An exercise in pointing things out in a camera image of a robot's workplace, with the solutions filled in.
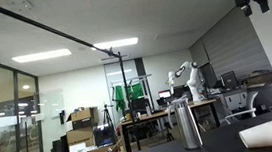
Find white plastic cup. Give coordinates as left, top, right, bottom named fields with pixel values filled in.
left=237, top=114, right=272, bottom=151

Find grey window blind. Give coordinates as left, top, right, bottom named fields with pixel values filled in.
left=186, top=2, right=272, bottom=87

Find black computer monitor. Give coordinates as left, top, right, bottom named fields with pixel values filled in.
left=219, top=69, right=241, bottom=90

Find white office chair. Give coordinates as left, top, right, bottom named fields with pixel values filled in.
left=224, top=88, right=259, bottom=127

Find rectangular ceiling light panel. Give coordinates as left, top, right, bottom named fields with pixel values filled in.
left=11, top=43, right=73, bottom=69
left=91, top=33, right=140, bottom=55

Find stainless steel thermos jug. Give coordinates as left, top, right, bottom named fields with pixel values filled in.
left=163, top=95, right=208, bottom=152

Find green hanging cloth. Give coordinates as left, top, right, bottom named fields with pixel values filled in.
left=127, top=81, right=145, bottom=101
left=112, top=84, right=129, bottom=113

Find wooden desk black legs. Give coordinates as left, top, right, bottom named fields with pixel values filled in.
left=118, top=90, right=223, bottom=152

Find black desk monitor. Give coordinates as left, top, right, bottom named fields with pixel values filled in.
left=128, top=97, right=152, bottom=115

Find black vertical stand pole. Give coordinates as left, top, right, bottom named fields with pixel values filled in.
left=109, top=52, right=151, bottom=152

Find black folded tripod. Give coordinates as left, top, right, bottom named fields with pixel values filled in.
left=99, top=103, right=117, bottom=135

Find black equipment case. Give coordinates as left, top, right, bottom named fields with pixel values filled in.
left=92, top=125, right=118, bottom=149

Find black boom pole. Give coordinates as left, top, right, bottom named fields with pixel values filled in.
left=0, top=1, right=133, bottom=60

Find white ceiling sensor plate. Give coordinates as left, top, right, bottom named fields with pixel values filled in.
left=9, top=0, right=35, bottom=13

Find glass door black frame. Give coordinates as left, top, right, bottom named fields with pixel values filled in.
left=0, top=62, right=53, bottom=152

